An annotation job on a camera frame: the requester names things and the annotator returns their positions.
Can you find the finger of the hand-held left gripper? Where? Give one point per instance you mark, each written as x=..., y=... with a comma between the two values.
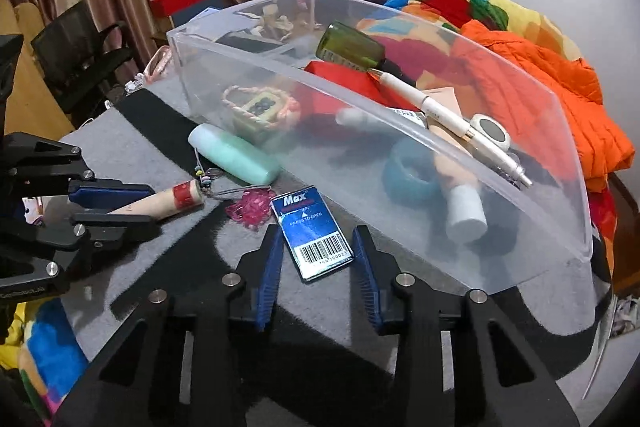
x=110, y=195
x=115, y=227

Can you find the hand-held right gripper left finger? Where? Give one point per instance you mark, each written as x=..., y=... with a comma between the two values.
x=267, y=277

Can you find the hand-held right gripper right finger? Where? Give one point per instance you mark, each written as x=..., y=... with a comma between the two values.
x=367, y=279

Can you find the blue staple box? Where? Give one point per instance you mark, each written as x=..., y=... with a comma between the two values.
x=310, y=227

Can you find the teal tape roll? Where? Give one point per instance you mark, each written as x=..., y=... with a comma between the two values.
x=395, y=182

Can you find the beige tube with white cap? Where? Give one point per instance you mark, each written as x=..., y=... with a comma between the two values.
x=465, y=217

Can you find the mint green tube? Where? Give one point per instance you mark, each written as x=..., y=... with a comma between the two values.
x=235, y=154

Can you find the clear plastic bin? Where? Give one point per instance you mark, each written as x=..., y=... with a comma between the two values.
x=525, y=232

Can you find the white printed tube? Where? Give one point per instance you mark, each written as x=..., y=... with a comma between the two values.
x=407, y=117

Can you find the cream case with black dots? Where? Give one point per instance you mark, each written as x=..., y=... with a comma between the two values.
x=260, y=107

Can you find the white pen with gold trim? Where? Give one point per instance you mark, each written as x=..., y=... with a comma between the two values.
x=430, y=104

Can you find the white bandage roll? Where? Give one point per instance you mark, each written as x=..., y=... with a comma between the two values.
x=490, y=132

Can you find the red foil pouch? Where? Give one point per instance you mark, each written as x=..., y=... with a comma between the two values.
x=330, y=87

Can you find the dark green bottle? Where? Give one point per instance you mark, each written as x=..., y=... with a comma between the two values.
x=345, y=44

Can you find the grey and black blanket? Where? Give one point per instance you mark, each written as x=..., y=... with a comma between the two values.
x=200, y=252

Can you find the pink beaded charm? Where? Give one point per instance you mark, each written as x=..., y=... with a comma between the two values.
x=250, y=207

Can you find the colourful fleece blanket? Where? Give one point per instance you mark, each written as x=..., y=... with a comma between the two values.
x=45, y=347

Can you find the pink handbag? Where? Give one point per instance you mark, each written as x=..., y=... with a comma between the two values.
x=157, y=64

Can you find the black mesh chair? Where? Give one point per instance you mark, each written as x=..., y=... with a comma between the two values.
x=70, y=52

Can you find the orange puffer jacket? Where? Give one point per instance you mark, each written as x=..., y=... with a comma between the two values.
x=550, y=77

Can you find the colourful patchwork quilt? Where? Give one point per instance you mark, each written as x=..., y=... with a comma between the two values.
x=450, y=2

